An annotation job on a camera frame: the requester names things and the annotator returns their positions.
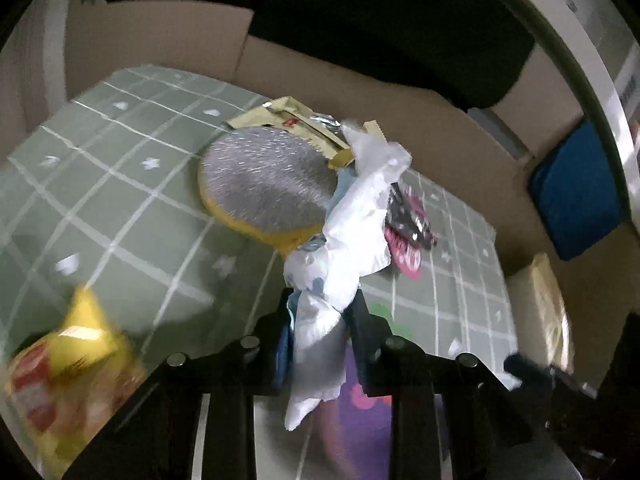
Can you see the green checked tablecloth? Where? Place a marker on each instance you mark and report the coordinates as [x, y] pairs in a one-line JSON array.
[[125, 185]]

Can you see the round silver yellow scouring pad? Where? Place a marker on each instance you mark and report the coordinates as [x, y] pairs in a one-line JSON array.
[[270, 180]]

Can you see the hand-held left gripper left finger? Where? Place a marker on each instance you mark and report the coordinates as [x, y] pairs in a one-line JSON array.
[[280, 355]]

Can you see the white tissue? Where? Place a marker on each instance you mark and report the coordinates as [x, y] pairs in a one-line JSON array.
[[350, 240]]

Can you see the black cloth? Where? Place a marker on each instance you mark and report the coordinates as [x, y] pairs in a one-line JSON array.
[[375, 25]]

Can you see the blue cloth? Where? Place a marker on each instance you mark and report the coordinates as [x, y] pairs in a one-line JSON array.
[[580, 195]]

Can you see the brown cardboard panel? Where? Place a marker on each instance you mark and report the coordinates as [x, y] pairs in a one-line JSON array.
[[165, 35]]

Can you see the purple wrapper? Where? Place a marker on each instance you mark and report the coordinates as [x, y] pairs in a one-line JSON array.
[[365, 410]]

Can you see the beige foil packet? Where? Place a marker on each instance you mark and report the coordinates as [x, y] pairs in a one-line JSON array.
[[290, 117]]

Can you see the red yellow snack packet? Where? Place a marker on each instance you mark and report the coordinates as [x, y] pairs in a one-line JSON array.
[[55, 375]]

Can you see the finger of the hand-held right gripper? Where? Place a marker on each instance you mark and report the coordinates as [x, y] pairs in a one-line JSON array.
[[525, 369]]

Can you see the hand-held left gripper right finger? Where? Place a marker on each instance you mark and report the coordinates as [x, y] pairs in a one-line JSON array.
[[362, 330]]

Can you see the white kitchen counter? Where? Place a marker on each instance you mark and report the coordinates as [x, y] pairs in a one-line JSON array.
[[575, 25]]

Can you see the yellowish plastic bin bag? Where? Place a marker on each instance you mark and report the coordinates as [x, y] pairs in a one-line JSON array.
[[547, 300]]

